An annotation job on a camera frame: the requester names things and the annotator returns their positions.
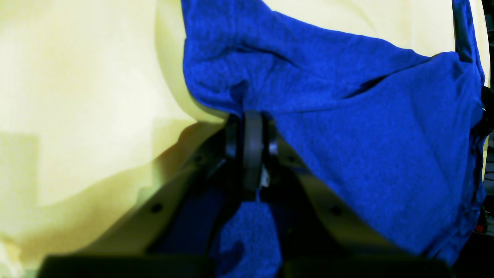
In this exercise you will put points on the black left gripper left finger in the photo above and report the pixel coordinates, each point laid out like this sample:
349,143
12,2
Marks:
170,235

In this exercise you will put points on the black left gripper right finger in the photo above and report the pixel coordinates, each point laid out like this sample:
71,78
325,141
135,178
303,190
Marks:
319,235

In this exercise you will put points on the blue T-shirt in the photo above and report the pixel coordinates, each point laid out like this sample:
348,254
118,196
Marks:
398,135

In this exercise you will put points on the yellow table cloth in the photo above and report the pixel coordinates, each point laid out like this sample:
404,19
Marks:
94,115

